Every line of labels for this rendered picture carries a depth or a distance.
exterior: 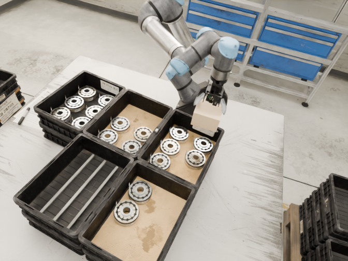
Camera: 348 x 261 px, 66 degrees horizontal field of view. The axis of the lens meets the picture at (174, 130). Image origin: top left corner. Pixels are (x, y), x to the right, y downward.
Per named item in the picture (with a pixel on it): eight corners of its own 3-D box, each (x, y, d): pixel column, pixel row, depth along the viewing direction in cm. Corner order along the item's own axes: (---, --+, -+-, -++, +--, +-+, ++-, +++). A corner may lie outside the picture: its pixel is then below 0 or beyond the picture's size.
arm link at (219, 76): (214, 59, 107) (234, 64, 106) (212, 69, 110) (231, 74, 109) (211, 69, 102) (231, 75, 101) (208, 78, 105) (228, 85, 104)
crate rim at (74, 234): (81, 135, 127) (81, 131, 126) (135, 161, 121) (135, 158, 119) (12, 202, 101) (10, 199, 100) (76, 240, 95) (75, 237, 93)
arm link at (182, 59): (124, 12, 127) (173, 66, 99) (142, -3, 127) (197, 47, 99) (136, 30, 137) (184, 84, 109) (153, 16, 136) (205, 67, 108)
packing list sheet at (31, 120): (44, 87, 176) (44, 87, 176) (76, 98, 174) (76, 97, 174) (9, 120, 154) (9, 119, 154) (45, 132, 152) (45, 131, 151)
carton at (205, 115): (198, 102, 133) (201, 91, 128) (221, 110, 132) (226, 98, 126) (190, 124, 122) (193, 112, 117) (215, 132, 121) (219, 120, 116)
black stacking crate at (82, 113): (86, 85, 167) (84, 70, 158) (126, 103, 160) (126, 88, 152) (37, 124, 141) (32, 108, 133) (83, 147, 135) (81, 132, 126)
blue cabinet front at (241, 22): (182, 44, 312) (190, -6, 271) (242, 60, 304) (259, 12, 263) (180, 45, 310) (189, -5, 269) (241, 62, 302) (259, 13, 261)
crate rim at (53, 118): (84, 72, 160) (84, 69, 158) (127, 90, 154) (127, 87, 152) (32, 111, 134) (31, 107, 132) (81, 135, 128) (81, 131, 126)
